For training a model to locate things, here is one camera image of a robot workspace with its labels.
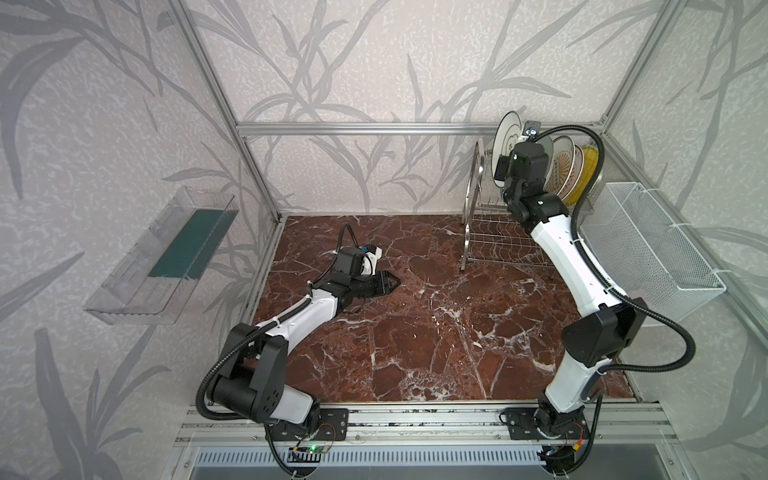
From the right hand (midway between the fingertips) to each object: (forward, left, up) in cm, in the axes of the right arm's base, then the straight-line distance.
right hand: (520, 143), depth 75 cm
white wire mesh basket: (-28, -22, -9) cm, 37 cm away
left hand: (-20, +31, -29) cm, 47 cm away
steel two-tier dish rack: (+3, -2, -40) cm, 40 cm away
